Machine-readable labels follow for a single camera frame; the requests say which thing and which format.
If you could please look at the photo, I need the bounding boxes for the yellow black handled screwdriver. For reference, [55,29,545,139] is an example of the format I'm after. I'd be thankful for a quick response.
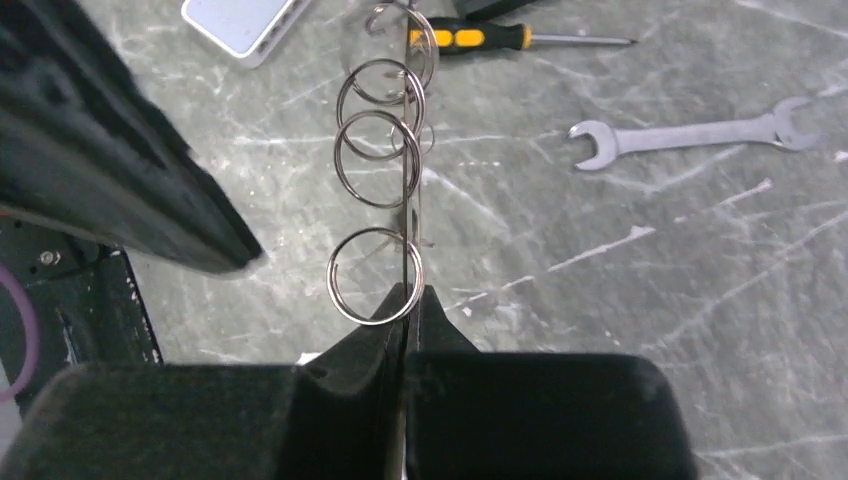
[428,17,638,56]

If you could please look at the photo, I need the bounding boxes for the silver open-end wrench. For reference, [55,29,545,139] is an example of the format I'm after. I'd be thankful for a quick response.
[567,96,822,171]

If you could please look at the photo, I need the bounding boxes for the white rectangular router box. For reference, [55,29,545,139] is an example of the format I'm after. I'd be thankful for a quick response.
[180,0,312,69]

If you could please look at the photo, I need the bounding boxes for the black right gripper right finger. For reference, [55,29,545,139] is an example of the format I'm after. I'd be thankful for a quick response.
[405,288,697,479]

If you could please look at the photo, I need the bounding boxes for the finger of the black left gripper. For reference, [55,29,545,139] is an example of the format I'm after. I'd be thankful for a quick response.
[1,1,263,274]

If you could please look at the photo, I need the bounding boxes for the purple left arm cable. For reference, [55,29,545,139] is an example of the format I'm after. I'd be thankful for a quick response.
[0,264,41,403]

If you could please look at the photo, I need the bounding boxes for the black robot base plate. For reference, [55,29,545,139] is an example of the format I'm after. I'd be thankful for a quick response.
[1,216,163,413]

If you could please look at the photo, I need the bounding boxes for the black flat electronic box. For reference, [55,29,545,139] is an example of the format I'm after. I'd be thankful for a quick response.
[451,0,534,21]

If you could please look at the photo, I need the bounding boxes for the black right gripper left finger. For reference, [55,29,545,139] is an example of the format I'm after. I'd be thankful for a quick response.
[1,320,407,479]

